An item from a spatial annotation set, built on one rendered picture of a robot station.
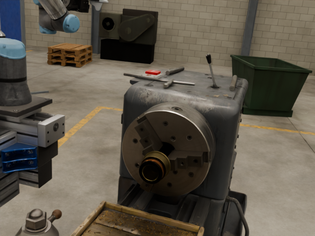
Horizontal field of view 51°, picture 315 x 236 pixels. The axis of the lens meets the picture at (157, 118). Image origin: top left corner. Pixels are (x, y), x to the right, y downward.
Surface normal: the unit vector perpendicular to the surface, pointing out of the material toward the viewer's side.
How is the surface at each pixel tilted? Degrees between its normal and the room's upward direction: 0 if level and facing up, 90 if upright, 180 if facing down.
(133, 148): 90
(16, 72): 90
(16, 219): 0
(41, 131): 90
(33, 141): 90
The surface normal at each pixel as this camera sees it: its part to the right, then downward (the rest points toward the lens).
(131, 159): -0.31, 0.27
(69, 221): 0.08, -0.95
